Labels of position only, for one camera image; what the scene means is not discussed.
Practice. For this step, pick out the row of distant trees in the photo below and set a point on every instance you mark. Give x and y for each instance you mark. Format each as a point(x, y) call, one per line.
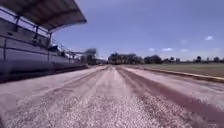
point(140, 59)

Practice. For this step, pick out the grey gravel track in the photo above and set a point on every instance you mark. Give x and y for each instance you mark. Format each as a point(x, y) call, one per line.
point(110, 100)

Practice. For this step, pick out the pale kerb along field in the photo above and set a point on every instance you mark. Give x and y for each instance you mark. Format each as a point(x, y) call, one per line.
point(186, 74)

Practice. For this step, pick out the green grass field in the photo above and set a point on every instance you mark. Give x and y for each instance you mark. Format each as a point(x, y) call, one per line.
point(196, 68)

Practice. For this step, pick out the roofed concrete grandstand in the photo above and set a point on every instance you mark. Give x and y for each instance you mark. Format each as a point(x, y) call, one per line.
point(30, 40)

